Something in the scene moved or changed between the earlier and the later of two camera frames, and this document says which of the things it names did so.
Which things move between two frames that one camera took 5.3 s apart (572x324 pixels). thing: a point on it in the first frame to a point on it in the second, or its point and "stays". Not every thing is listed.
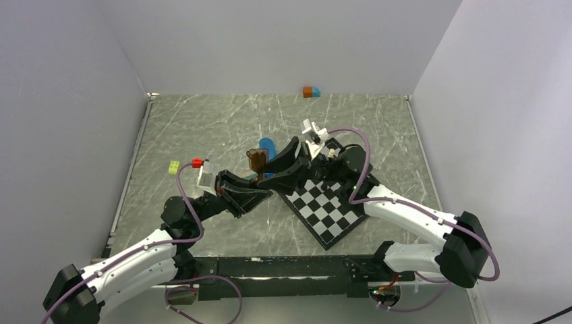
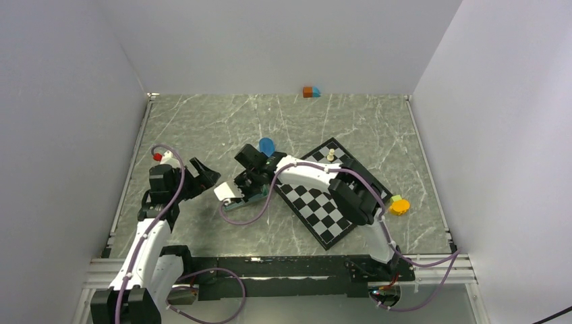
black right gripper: (290, 180) to (245, 174)
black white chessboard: (328, 212) stays
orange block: (307, 92) stays
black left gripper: (236, 200) to (206, 179)
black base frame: (281, 277) stays
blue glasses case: (268, 143) stays
